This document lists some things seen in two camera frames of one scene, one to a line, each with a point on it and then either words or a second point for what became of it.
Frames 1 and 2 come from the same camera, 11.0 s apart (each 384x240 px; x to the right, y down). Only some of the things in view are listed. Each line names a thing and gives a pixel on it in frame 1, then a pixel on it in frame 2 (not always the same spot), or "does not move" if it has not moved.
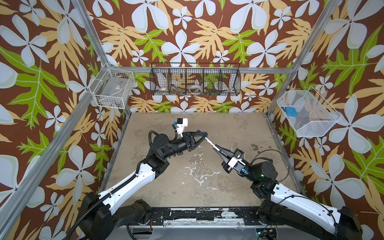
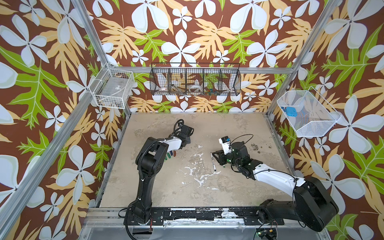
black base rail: (223, 216) does not move
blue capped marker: (212, 144) to (214, 167)
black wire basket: (195, 78) does not move
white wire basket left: (112, 89) does not move
